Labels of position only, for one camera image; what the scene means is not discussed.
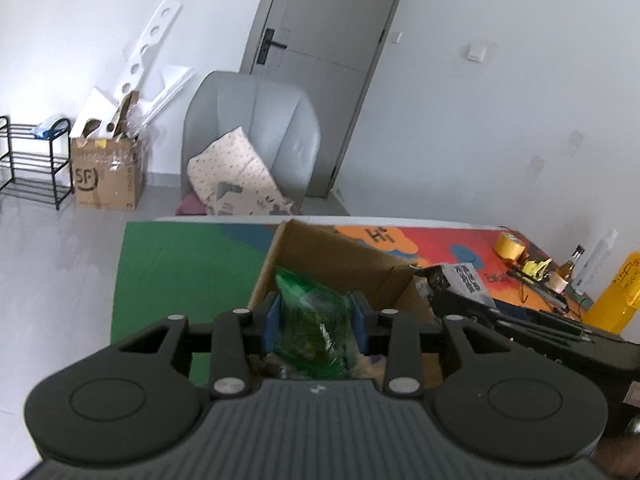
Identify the black shoe rack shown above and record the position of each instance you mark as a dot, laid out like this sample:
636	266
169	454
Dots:
30	170

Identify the printed cardboard carton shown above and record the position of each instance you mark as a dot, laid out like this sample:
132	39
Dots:
105	175

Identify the white sheet boards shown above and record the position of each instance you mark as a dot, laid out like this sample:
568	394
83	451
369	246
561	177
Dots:
170	90

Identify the white black printed snack packet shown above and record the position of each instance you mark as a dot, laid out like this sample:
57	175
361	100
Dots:
465	280

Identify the black folding metal rack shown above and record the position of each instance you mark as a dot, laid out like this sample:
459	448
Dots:
540	292

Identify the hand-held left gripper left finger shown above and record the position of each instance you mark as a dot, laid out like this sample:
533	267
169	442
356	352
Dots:
273	322

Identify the large yellow juice bottle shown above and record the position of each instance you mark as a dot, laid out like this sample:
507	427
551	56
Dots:
620	300

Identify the green snack packet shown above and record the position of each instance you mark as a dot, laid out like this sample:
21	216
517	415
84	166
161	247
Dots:
312	325

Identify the white foam piece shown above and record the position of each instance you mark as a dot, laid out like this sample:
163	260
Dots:
95	112

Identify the white perforated board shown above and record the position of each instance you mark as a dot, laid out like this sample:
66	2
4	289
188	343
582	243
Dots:
145	55

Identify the amber glass bottle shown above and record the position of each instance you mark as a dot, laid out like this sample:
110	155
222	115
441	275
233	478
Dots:
567	272

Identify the grey chair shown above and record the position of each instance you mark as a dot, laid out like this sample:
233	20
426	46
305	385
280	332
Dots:
280	125

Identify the yellow green packet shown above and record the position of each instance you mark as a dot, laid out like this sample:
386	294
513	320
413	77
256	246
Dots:
536	269

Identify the dotted beige pillow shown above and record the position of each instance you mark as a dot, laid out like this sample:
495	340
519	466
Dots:
235	175

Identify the white plastic bottle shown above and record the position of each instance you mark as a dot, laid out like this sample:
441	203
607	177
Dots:
597	260

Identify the blue item on rack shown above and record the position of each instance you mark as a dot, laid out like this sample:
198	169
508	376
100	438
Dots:
46	127

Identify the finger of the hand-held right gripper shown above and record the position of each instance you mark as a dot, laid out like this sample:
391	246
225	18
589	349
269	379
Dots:
480	307

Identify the cardboard box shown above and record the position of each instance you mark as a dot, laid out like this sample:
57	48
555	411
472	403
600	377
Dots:
325	250

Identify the yellow tape roll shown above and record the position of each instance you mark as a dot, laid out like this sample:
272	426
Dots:
509	247

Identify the grey door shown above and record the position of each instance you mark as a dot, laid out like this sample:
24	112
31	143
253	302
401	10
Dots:
320	85

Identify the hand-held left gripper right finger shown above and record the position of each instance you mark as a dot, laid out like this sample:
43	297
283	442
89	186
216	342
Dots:
358	320

